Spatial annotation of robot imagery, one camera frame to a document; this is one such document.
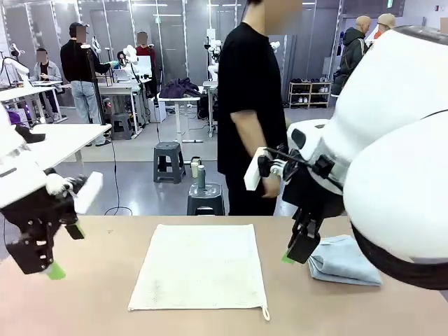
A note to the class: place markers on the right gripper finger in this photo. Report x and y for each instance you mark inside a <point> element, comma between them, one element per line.
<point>304,245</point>
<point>295,231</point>

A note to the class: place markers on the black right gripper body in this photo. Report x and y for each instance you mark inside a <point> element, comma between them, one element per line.
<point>308,196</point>

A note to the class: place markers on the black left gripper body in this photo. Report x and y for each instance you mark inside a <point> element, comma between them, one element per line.
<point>38,210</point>

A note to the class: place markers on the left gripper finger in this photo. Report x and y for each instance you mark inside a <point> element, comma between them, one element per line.
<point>38,245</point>
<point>75,231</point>

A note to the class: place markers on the light blue towel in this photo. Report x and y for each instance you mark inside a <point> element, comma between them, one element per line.
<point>343,259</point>

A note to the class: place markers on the white towel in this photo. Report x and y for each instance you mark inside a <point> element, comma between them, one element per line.
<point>199,266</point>

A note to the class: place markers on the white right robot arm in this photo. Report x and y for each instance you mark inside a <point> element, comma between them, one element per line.
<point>385,105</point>

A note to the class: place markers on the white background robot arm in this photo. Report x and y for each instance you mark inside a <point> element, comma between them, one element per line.
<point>131,56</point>
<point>213,70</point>
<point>15,66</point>

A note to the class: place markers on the person's right forearm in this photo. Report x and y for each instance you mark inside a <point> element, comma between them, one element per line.
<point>250,143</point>

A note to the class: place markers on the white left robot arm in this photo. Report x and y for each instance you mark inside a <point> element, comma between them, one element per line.
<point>21,175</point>

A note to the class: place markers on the person's right hand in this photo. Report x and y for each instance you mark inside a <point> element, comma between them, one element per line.
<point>273,185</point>

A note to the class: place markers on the black cap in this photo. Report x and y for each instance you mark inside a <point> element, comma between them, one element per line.
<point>31,134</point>

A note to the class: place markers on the white work table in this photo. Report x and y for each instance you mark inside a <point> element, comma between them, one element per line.
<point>70,136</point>

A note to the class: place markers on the low dark plastic stool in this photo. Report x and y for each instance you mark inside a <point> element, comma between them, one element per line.
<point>206,206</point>

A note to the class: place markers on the purple cloth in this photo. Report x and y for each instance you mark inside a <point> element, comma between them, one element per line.
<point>15,117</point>

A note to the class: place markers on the wooden shoe shelf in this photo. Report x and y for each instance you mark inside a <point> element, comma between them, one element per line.
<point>309,94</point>

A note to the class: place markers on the grey bottle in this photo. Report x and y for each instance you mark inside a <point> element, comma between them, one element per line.
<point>201,176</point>

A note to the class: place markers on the small grey stool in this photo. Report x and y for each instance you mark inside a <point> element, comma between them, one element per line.
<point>121,126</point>

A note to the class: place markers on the dark flask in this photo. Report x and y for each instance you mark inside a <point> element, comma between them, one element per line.
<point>197,160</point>

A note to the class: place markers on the white cup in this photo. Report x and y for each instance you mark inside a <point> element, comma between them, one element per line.
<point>194,171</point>

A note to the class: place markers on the long white desk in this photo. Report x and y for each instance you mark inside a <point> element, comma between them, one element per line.
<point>21,91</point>

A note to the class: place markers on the black tripod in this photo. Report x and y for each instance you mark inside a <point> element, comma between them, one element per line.
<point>100,105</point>

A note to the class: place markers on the tall grey plastic stool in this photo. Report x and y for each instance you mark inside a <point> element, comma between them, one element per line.
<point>169,150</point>

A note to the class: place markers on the person in black t-shirt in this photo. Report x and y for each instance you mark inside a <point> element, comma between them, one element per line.
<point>252,77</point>

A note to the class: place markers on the seated person grey jacket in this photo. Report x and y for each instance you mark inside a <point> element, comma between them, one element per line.
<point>45,71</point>

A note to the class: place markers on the mannequin in dark jacket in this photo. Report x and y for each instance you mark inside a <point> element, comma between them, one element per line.
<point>350,59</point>

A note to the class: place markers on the metal robot table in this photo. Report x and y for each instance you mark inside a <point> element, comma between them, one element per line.
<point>211,87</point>

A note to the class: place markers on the grey desk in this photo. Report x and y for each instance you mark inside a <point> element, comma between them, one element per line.
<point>119,89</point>

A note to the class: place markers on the white computer tower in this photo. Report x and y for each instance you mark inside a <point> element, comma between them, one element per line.
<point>159,110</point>

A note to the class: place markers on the man in black sweater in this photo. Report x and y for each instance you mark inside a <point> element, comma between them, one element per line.
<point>78,66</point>

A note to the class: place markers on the white standing desk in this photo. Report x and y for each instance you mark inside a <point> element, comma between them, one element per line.
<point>178,101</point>

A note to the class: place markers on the purple clothes pile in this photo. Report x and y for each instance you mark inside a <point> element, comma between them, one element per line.
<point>180,89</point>

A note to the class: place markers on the white monitor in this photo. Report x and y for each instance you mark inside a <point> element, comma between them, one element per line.
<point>144,66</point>

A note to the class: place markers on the person in red shirt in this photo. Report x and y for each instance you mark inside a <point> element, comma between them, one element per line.
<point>144,52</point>

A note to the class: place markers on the mannequin in orange top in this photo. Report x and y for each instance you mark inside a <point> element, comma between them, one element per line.
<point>386,20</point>

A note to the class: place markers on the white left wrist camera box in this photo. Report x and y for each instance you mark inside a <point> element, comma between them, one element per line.
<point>89,192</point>

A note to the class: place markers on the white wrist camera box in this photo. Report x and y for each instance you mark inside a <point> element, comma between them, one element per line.
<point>89,192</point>
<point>252,175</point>

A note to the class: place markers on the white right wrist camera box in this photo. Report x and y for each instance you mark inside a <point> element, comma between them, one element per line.
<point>252,175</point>

